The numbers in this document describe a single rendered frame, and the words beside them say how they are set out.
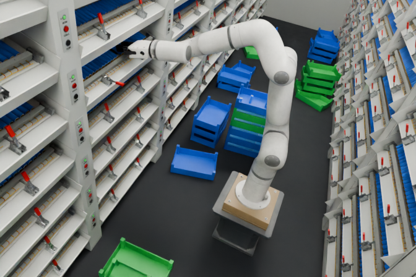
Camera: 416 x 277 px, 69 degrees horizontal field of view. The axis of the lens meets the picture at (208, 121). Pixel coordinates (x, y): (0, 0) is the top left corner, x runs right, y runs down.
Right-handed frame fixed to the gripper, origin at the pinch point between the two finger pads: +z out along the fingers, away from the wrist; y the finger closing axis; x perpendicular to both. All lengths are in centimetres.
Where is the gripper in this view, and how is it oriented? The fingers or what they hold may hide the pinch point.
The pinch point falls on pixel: (122, 46)
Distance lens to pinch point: 143.2
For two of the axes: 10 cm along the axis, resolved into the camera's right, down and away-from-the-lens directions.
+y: 3.4, -5.5, 7.6
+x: -0.5, -8.2, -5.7
